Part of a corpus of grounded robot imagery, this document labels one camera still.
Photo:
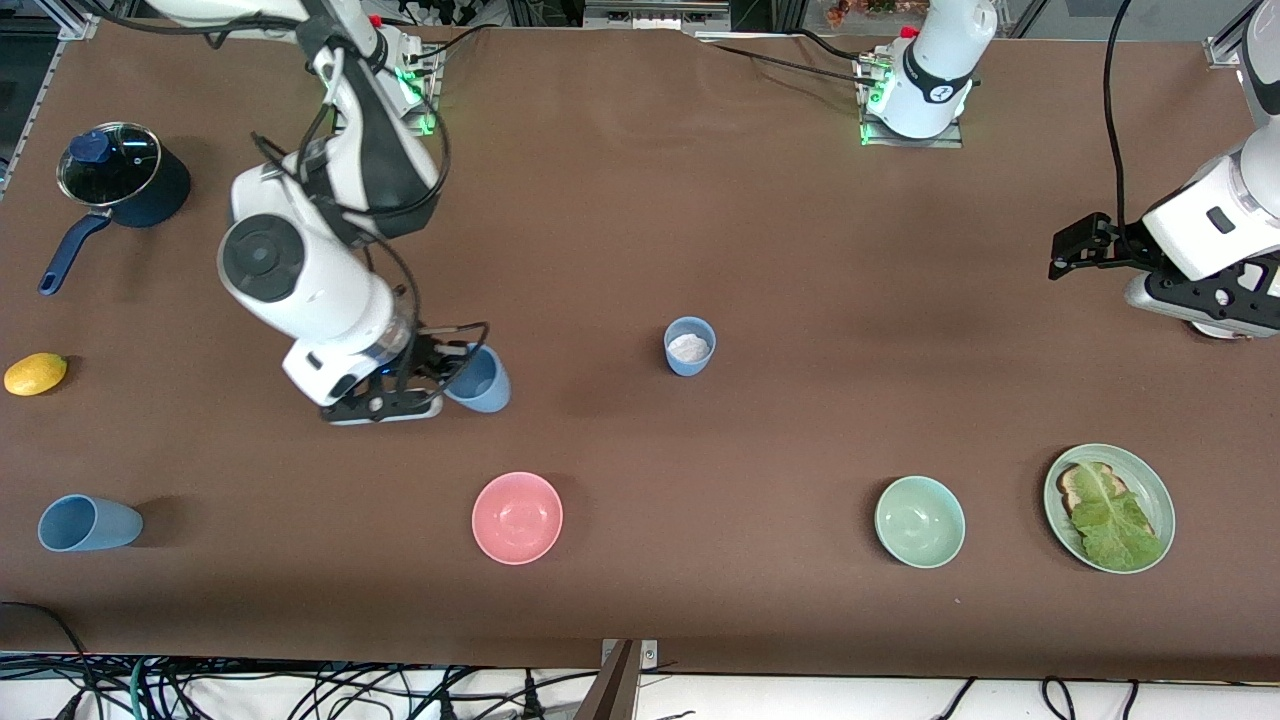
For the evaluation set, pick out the orange background object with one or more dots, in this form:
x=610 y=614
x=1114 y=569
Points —
x=850 y=10

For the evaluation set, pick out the pink bowl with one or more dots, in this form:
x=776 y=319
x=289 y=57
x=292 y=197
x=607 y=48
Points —
x=517 y=518

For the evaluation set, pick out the aluminium corner profile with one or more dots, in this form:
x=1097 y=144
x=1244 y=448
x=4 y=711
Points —
x=1222 y=50

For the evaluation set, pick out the dark metal strut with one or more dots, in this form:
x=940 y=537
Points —
x=612 y=690

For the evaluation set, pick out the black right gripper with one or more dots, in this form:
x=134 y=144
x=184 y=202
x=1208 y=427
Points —
x=432 y=353

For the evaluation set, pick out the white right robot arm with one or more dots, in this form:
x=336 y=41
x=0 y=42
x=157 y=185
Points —
x=310 y=290

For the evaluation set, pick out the pale green plate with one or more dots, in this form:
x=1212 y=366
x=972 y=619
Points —
x=1150 y=490

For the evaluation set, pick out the white toaster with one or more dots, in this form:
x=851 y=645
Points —
x=1235 y=333

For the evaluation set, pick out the yellow lemon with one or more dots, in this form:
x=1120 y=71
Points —
x=35 y=375

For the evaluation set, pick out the green lettuce leaf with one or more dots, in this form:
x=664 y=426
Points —
x=1115 y=530

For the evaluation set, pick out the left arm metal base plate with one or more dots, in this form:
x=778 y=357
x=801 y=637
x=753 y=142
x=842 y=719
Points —
x=910 y=141

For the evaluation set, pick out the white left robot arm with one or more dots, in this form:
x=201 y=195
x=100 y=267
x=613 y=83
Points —
x=935 y=70

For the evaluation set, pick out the dark blue saucepan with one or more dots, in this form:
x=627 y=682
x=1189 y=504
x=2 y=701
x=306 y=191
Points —
x=160 y=195

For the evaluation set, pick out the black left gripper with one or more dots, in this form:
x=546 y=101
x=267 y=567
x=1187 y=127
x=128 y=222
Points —
x=1113 y=249

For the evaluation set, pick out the aluminium frame beam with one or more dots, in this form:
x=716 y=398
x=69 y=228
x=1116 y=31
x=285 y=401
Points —
x=655 y=15

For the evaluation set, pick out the toast slice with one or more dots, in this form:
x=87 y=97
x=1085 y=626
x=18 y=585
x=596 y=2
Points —
x=1070 y=490

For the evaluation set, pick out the small metal table bracket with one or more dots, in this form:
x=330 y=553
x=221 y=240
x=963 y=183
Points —
x=648 y=655

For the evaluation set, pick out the pale green bowl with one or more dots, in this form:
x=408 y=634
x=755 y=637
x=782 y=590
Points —
x=920 y=522

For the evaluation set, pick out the white paper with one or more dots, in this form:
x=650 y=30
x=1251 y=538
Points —
x=689 y=347

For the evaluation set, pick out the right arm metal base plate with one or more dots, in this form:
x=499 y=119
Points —
x=428 y=100

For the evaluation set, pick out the brown table cover cloth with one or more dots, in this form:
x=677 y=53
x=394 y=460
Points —
x=640 y=250

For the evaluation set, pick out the blue cup holding paper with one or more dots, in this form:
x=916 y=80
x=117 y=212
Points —
x=690 y=368

